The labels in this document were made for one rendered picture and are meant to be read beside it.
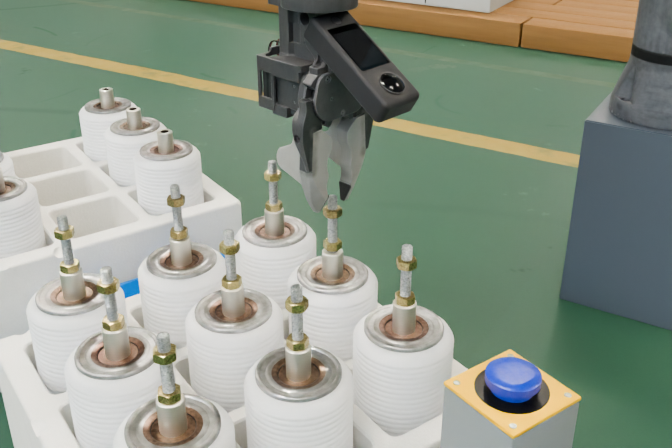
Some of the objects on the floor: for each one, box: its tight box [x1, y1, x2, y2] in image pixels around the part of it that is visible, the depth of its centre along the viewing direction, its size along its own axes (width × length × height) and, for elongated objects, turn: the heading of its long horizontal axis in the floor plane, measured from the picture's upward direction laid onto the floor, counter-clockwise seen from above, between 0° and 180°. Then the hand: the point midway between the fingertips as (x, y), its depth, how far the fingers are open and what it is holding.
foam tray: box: [0, 137, 242, 392], centre depth 125 cm, size 39×39×18 cm
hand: (336, 195), depth 80 cm, fingers open, 3 cm apart
